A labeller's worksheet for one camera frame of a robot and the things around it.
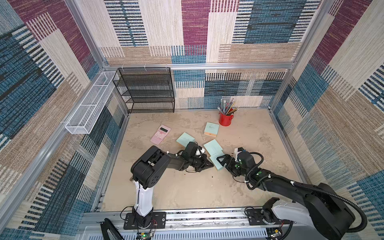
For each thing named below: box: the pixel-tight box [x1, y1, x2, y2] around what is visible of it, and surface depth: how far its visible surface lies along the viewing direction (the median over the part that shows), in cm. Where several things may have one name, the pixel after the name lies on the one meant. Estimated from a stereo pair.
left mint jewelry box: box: [176, 132, 196, 148], surface depth 103 cm
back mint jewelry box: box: [204, 122, 220, 137], surface depth 107 cm
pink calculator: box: [150, 124, 172, 145], surface depth 107 cm
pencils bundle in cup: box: [217, 98, 240, 115], surface depth 108 cm
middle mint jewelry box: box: [203, 139, 224, 157], surface depth 96 cm
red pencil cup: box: [218, 112, 234, 127], surface depth 110 cm
